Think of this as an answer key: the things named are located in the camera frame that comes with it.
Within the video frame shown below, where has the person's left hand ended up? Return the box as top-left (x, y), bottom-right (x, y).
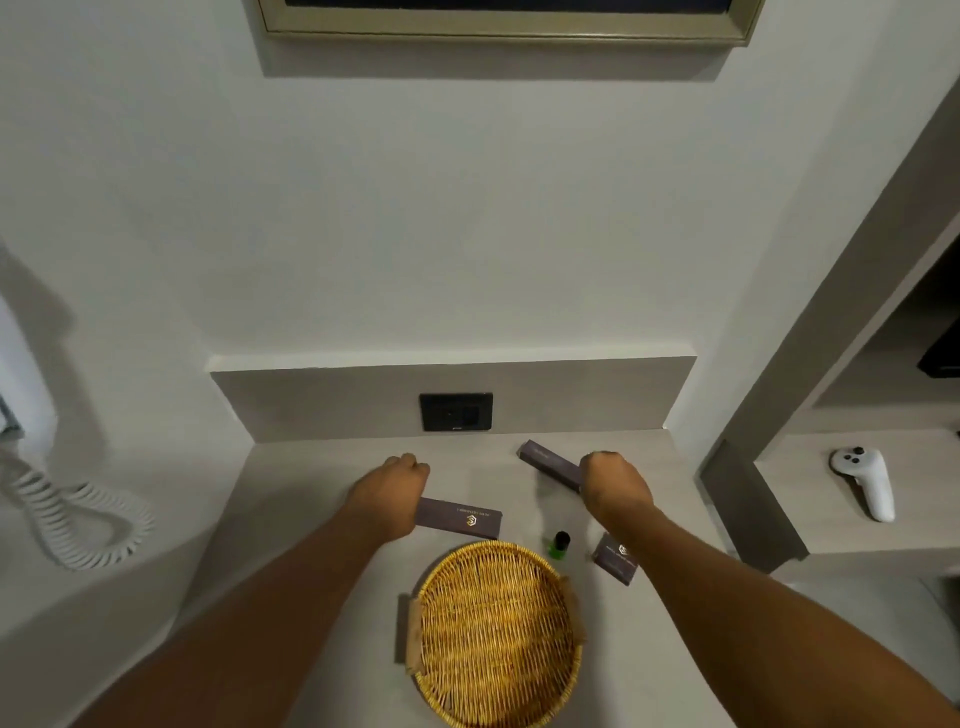
top-left (344, 452), bottom-right (432, 543)

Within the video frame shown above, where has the black wall socket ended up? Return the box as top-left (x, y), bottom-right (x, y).
top-left (419, 392), bottom-right (495, 433)

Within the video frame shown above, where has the white wall phone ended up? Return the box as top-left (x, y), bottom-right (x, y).
top-left (0, 292), bottom-right (60, 466)

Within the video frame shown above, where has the grey shelf unit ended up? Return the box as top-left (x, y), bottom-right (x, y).
top-left (699, 75), bottom-right (960, 582)

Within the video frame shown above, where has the small purple box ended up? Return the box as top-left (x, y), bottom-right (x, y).
top-left (591, 533), bottom-right (640, 587)

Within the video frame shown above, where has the person's right hand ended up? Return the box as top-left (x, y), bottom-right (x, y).
top-left (578, 450), bottom-right (656, 531)

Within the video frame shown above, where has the person's right forearm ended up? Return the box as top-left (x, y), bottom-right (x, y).
top-left (596, 504), bottom-right (960, 728)

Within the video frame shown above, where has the white handheld controller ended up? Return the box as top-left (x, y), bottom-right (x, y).
top-left (828, 447), bottom-right (897, 524)

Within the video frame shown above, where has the long purple box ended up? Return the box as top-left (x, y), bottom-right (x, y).
top-left (414, 497), bottom-right (503, 541)
top-left (517, 439), bottom-right (584, 494)

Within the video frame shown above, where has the person's left forearm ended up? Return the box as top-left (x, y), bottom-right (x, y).
top-left (71, 513), bottom-right (416, 728)

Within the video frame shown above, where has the black object on shelf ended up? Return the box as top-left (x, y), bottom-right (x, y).
top-left (917, 318), bottom-right (960, 380)

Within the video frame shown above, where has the white coiled phone cord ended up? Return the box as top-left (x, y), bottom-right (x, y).
top-left (0, 447), bottom-right (156, 571)

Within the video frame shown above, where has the round wicker basket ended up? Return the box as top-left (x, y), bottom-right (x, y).
top-left (405, 540), bottom-right (585, 728)

